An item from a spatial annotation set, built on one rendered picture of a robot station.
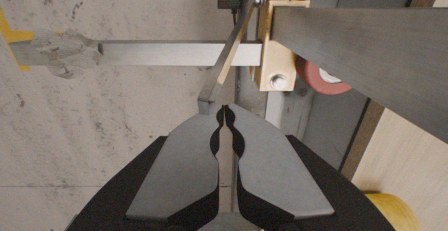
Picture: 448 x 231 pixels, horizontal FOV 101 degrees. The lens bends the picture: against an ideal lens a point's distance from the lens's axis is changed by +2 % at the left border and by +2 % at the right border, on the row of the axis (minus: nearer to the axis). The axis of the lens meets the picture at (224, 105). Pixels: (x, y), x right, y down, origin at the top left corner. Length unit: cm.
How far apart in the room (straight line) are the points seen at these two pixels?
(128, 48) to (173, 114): 108
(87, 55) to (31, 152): 180
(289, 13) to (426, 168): 36
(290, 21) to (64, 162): 193
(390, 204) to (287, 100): 33
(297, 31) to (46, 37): 30
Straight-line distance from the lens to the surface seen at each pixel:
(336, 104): 53
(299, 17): 18
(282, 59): 27
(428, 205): 56
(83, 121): 163
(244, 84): 45
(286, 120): 62
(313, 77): 25
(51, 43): 32
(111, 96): 142
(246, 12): 20
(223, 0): 41
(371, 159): 39
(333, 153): 55
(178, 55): 27
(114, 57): 30
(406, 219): 41
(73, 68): 32
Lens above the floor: 112
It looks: 62 degrees down
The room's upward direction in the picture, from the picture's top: 177 degrees clockwise
